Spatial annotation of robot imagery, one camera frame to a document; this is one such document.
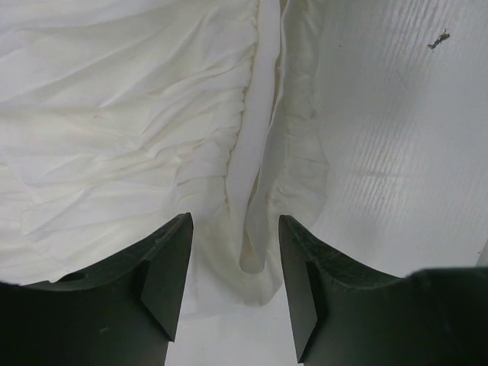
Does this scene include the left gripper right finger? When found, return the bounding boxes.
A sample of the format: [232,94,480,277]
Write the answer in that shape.
[278,215,487,365]

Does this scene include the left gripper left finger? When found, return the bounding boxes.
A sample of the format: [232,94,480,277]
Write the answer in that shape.
[1,213,194,365]

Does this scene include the white skirt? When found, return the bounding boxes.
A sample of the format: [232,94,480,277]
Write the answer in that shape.
[1,1,328,314]

